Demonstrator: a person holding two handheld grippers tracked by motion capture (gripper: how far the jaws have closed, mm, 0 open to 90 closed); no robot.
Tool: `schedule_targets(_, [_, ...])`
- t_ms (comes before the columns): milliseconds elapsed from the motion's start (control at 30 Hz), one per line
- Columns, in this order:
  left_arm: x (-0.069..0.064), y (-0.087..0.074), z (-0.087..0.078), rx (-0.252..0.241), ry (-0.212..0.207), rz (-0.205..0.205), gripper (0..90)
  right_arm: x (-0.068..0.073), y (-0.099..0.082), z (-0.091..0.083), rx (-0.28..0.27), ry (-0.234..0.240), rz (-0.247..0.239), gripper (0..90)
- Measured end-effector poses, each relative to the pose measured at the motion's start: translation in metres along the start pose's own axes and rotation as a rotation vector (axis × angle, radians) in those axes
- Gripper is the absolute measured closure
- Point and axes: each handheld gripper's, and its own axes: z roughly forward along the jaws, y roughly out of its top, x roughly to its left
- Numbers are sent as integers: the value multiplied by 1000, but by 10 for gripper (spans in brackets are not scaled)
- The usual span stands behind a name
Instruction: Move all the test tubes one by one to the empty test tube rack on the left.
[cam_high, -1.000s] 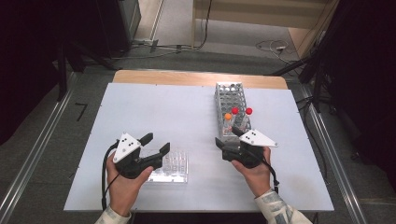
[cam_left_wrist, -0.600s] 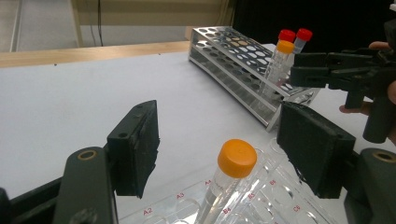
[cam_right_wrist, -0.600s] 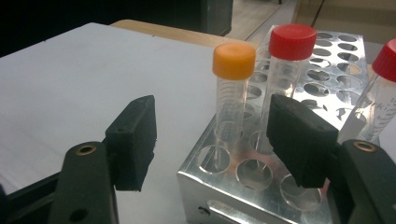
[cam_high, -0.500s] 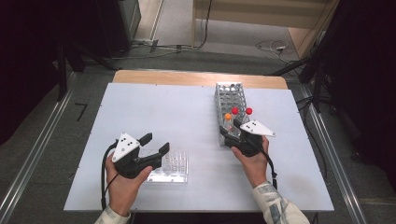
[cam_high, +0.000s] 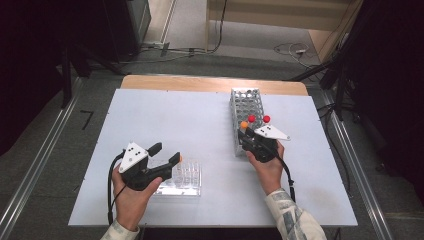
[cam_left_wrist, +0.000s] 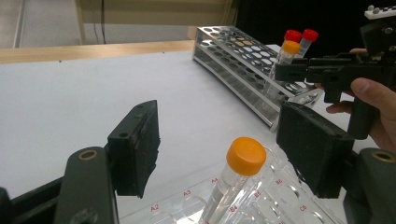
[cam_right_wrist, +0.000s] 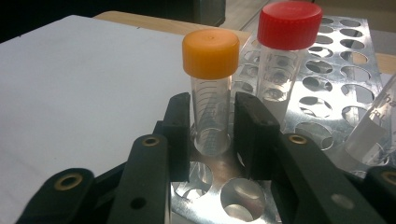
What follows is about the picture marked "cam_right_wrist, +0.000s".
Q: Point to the metal test tube rack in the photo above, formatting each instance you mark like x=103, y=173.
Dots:
x=330, y=93

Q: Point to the orange cap test tube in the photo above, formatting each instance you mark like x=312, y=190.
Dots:
x=370, y=133
x=210, y=53

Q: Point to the red cap test tube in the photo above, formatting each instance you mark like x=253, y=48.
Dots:
x=289, y=25

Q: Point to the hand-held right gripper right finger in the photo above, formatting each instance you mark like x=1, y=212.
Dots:
x=255, y=140

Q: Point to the white table cover sheet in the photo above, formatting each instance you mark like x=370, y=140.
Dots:
x=77, y=93

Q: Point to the dark grey cabinet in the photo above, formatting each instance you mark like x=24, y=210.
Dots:
x=199, y=11

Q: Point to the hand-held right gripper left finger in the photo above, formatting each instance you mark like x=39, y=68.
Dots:
x=179, y=140

